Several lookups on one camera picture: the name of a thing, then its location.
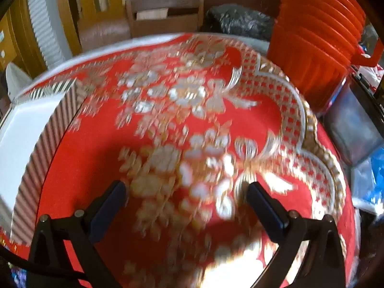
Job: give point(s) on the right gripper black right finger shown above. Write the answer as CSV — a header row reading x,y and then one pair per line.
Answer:
x,y
270,212

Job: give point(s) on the black plastic bag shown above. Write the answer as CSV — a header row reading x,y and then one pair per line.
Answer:
x,y
233,19

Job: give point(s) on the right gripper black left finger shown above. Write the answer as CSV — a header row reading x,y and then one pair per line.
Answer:
x,y
103,209

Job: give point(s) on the blue plastic bag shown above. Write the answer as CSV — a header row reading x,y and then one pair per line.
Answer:
x,y
371,187

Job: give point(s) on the red gold floral tablecloth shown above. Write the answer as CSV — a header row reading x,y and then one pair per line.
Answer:
x,y
186,123

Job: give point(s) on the striped white tray box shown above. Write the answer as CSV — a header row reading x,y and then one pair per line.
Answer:
x,y
31,132

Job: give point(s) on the orange ribbed thermos jug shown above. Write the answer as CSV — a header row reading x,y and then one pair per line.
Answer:
x,y
315,42

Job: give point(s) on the white louvered door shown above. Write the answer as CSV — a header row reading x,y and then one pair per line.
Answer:
x,y
44,18

